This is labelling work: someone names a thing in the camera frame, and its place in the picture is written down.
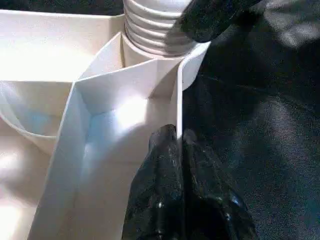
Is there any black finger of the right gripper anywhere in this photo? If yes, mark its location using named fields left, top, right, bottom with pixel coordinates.
left=179, top=0, right=263, bottom=44

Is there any white plastic table top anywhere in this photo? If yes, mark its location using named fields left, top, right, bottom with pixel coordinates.
left=0, top=9, right=212, bottom=240

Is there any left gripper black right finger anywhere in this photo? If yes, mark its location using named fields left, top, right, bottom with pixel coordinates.
left=181, top=128, right=258, bottom=240

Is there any black plastic mat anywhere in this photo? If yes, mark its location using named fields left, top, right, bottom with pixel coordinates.
left=0, top=0, right=320, bottom=240

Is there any white plastic table leg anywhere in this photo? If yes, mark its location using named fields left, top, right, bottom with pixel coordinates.
left=122, top=0, right=200, bottom=57

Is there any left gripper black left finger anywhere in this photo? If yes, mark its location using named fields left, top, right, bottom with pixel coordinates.
left=121, top=124, right=185, bottom=240

